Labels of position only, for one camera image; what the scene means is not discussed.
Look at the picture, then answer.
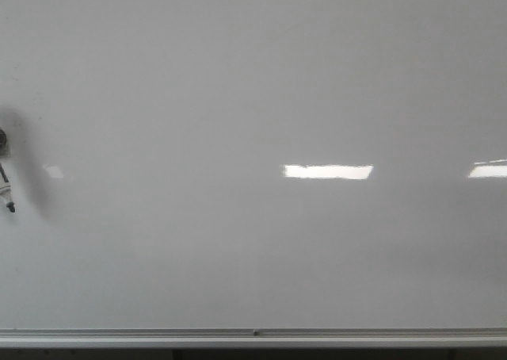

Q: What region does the white black-tipped marker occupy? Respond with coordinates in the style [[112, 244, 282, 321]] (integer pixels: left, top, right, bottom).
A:
[[0, 129, 16, 213]]

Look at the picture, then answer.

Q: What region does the white whiteboard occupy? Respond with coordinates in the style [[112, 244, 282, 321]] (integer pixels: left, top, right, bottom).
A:
[[1, 0, 506, 329]]

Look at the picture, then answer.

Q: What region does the aluminium whiteboard tray rail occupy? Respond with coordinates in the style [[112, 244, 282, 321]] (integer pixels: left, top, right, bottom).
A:
[[1, 328, 506, 349]]

